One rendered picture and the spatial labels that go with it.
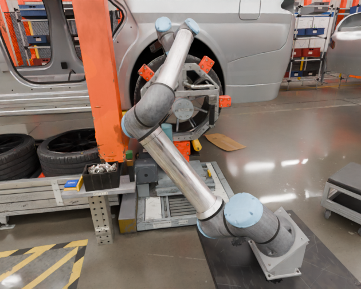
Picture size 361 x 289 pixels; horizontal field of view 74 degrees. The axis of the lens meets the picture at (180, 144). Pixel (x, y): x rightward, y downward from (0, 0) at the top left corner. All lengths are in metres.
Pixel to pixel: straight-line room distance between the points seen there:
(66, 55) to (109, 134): 2.45
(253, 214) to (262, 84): 1.44
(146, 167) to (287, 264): 1.13
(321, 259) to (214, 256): 0.50
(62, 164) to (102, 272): 0.81
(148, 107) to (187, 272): 1.05
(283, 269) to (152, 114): 0.86
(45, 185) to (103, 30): 1.15
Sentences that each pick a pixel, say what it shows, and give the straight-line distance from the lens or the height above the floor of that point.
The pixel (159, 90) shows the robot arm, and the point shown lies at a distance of 0.94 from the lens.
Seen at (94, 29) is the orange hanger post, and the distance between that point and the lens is 1.50.
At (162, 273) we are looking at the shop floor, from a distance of 1.62.
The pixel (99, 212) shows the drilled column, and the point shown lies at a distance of 1.67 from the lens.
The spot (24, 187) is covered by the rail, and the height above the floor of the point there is 0.35.
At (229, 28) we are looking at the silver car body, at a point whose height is 1.34.
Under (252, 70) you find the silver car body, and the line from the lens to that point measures 2.18.
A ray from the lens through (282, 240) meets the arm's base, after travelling 1.15.
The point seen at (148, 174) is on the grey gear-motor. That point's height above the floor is 0.32.
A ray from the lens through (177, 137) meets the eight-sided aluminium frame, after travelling 1.77.
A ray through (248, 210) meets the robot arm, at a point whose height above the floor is 0.64.
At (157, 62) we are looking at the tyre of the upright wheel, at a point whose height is 1.13.
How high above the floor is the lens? 1.26
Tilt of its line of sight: 23 degrees down
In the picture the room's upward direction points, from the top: 2 degrees counter-clockwise
